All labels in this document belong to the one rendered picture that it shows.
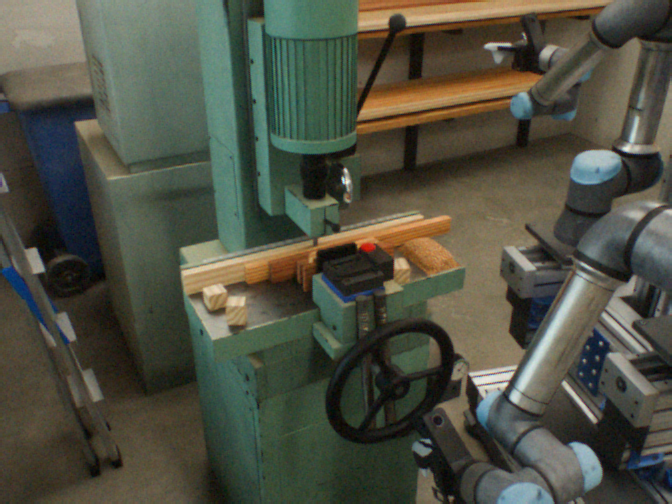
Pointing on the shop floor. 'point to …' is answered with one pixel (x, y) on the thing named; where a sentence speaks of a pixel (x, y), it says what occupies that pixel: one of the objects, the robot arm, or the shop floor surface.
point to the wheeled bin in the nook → (58, 167)
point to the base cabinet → (303, 438)
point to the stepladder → (14, 261)
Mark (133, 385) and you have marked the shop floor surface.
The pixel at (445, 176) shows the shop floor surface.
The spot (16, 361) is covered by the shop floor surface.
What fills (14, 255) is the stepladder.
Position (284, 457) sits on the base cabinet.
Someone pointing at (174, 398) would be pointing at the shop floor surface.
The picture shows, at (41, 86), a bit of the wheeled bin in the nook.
